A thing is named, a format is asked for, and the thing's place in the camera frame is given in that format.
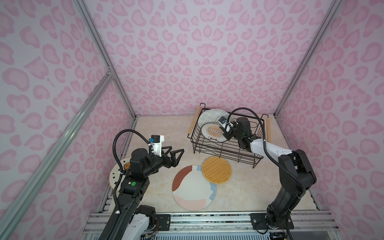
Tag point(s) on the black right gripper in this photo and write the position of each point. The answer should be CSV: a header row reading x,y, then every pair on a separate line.
x,y
236,125

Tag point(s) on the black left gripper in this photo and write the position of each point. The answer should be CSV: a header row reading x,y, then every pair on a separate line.
x,y
174,162

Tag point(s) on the black wire dish rack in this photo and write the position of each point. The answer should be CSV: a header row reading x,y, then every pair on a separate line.
x,y
228,150

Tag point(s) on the orange sunburst green-rim plate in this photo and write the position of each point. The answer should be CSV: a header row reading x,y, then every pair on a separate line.
x,y
213,133

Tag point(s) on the white grid pattern plate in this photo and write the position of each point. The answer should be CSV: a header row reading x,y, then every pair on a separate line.
x,y
211,116

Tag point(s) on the large pastel colour-block plate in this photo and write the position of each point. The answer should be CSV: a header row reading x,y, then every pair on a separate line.
x,y
191,190

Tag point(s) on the tan woven bamboo tray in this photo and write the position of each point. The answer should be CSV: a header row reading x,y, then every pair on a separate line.
x,y
217,170

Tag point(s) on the star pattern character plate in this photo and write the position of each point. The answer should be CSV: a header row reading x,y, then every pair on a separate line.
x,y
115,172

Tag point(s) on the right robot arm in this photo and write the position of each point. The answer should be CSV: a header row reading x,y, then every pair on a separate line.
x,y
295,171

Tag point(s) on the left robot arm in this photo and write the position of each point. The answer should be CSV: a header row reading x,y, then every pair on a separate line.
x,y
133,187

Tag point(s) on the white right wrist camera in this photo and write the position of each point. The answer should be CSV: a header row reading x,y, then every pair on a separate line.
x,y
226,126

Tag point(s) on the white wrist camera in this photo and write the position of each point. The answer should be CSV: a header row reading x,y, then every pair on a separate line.
x,y
226,126
156,142

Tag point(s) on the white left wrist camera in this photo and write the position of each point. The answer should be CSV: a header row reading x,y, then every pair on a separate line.
x,y
156,142

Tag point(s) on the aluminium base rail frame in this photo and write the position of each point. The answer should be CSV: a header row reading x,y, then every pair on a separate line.
x,y
231,215

